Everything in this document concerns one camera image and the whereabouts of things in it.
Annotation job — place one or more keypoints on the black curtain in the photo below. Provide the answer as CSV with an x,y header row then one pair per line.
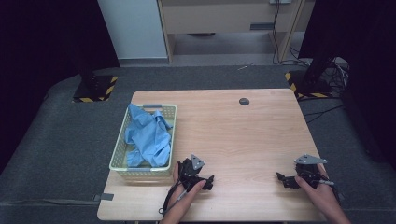
x,y
364,62
46,46

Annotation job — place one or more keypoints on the pale green plastic basket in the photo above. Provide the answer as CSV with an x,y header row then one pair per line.
x,y
120,149

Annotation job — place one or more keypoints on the black stand with striped base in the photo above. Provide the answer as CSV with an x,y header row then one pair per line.
x,y
311,84
93,88

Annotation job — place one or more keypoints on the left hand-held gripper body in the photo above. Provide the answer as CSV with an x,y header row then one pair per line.
x,y
186,171

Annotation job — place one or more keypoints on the light blue shirt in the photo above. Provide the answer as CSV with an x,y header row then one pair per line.
x,y
149,137

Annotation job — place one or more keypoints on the dark round table grommet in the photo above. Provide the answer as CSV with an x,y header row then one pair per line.
x,y
244,101

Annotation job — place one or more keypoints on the grey power strip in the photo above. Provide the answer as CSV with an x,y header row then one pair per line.
x,y
280,1

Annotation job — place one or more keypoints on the small metal piece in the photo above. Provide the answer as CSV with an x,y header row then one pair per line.
x,y
245,66

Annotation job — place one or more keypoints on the beige wooden desk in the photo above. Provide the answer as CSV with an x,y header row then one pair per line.
x,y
218,18

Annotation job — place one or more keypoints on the person's left hand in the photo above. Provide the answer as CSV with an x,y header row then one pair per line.
x,y
180,205

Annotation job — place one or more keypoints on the grey tape piece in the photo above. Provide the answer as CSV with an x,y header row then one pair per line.
x,y
341,196
106,197

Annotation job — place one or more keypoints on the person's right hand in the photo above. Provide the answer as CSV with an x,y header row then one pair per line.
x,y
323,196

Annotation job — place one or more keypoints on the white cabinet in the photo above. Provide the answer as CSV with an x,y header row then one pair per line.
x,y
134,28

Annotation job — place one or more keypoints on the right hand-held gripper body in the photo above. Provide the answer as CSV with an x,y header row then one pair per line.
x,y
308,174

